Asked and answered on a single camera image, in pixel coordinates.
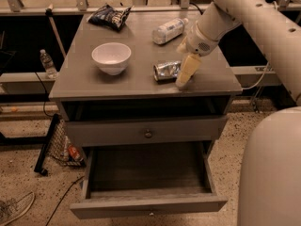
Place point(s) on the white sneaker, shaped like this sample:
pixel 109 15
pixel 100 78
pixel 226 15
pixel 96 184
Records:
pixel 15 208

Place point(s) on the metal railing frame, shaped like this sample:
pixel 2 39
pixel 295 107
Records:
pixel 125 3

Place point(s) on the open grey bottom drawer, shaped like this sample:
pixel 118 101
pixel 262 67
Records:
pixel 147 180

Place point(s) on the clear plastic water bottle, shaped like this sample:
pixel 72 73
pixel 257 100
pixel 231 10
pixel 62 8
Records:
pixel 169 31

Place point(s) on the black wire mesh basket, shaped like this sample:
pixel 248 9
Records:
pixel 55 145

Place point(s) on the white bowl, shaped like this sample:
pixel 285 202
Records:
pixel 112 57

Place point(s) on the standing water bottle on ledge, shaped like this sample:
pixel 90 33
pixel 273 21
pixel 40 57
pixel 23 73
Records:
pixel 48 64

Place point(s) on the grey upper drawer with knob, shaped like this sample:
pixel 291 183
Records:
pixel 130 132

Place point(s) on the dark blue chip bag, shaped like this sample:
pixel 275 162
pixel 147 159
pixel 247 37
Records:
pixel 109 17

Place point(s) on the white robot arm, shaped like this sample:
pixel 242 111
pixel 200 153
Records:
pixel 270 177

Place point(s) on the grey wooden drawer cabinet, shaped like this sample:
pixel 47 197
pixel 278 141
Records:
pixel 84 93

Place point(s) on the wooden stick with black tape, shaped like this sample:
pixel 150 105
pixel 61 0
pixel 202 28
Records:
pixel 49 14

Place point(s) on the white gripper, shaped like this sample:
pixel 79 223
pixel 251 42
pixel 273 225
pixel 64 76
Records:
pixel 197 40

